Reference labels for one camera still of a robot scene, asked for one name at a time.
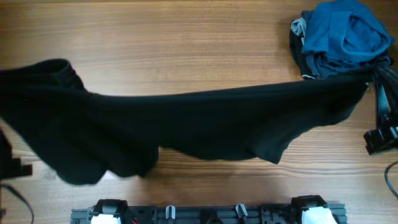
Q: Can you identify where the black t-shirt with logo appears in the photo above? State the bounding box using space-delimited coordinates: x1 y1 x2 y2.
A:
1 59 368 185

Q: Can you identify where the blue crumpled garment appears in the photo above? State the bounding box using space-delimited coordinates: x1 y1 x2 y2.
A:
301 0 394 79

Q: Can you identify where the black garment under pile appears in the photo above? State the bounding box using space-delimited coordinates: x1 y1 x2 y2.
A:
289 30 316 80

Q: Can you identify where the left black cable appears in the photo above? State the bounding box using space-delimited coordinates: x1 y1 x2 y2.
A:
0 183 35 224

